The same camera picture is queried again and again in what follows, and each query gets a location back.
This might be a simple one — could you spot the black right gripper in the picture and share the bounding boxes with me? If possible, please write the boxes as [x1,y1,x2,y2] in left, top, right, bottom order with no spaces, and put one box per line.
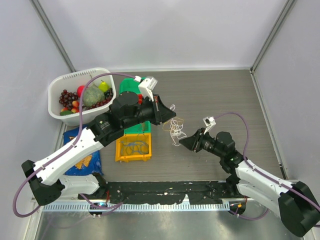
[179,127,225,158]

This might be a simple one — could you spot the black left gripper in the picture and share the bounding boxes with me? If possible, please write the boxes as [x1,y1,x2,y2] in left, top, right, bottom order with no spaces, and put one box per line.
[122,93,177,130]

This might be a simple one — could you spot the white wire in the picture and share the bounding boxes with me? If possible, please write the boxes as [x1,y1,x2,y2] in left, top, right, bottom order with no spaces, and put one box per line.
[168,104,188,147]

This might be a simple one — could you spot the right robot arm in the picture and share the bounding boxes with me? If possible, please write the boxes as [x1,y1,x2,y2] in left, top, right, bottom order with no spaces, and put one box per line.
[179,128,320,238]

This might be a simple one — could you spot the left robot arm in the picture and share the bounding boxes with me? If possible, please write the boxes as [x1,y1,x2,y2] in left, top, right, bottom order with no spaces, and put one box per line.
[21,91,176,206]

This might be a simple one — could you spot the near green bin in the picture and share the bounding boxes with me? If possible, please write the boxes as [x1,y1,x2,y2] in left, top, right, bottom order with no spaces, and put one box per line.
[124,121,151,134]

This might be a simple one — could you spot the green bin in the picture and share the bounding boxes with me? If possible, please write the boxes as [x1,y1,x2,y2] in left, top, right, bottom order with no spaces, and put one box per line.
[124,121,151,134]
[119,78,141,94]

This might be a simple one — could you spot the red bin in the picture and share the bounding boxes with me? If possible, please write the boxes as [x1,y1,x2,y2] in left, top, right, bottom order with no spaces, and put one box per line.
[138,94,143,104]

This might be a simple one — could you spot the far green bin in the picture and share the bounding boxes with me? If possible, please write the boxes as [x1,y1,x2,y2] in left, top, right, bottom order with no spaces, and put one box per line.
[119,78,141,94]

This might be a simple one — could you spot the yellow bin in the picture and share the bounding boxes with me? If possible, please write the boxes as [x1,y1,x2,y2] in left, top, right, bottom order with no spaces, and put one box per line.
[115,133,152,163]

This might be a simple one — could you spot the yellow toy pear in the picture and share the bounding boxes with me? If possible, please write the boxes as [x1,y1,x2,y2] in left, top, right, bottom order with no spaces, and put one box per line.
[98,80,110,92]

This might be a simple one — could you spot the green toy melon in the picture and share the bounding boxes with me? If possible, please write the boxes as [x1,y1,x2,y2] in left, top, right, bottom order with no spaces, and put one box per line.
[82,85,105,107]

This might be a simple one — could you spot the red toy apple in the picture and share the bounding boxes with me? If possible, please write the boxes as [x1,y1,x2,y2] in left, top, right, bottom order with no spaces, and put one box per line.
[76,85,85,98]

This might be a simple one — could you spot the blue Doritos bag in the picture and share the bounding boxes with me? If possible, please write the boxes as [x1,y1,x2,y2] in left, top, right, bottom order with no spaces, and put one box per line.
[63,127,103,176]

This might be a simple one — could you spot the small toy fruits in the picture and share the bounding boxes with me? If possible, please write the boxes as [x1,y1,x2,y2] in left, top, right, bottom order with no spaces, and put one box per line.
[59,100,80,116]

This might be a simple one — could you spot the dark red toy grapes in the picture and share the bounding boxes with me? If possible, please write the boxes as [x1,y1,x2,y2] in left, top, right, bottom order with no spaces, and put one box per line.
[58,89,79,106]

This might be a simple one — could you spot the white plastic basket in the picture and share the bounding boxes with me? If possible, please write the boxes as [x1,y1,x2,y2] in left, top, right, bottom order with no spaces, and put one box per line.
[47,66,117,127]

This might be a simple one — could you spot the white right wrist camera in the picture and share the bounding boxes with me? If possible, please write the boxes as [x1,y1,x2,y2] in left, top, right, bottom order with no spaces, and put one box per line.
[203,116,216,134]

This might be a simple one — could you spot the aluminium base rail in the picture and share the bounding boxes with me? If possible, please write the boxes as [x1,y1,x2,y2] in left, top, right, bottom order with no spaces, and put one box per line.
[31,178,306,201]

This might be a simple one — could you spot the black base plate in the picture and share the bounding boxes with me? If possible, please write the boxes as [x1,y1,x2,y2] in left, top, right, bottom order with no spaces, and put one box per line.
[86,180,245,205]

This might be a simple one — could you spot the white slotted cable duct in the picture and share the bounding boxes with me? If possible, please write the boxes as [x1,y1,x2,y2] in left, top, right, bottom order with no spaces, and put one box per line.
[43,201,230,212]

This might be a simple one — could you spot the right aluminium frame post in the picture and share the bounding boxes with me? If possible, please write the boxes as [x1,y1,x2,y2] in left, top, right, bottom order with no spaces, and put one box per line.
[250,0,297,74]

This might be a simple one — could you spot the aluminium frame post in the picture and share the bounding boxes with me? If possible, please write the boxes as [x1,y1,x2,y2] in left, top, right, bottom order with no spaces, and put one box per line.
[30,0,77,73]
[250,0,297,74]

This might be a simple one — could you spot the left aluminium frame post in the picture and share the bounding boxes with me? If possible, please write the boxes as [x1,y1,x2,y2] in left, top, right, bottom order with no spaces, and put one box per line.
[30,0,77,73]

